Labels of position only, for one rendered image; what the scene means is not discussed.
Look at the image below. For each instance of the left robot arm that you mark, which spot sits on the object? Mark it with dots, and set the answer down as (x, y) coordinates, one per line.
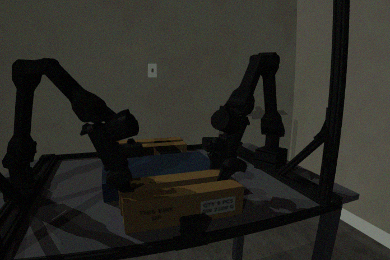
(21, 149)

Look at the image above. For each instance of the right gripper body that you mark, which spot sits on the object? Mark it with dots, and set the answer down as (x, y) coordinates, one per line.
(230, 161)

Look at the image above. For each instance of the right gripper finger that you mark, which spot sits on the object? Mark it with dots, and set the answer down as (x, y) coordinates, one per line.
(214, 162)
(225, 172)

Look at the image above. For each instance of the brown cardboard carton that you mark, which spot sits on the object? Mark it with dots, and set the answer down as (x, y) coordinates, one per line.
(164, 148)
(154, 140)
(162, 208)
(173, 180)

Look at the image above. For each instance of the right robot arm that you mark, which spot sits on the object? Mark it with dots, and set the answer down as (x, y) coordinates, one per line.
(230, 121)

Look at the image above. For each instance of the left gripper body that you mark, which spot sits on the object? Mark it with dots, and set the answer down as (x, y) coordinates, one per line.
(111, 159)

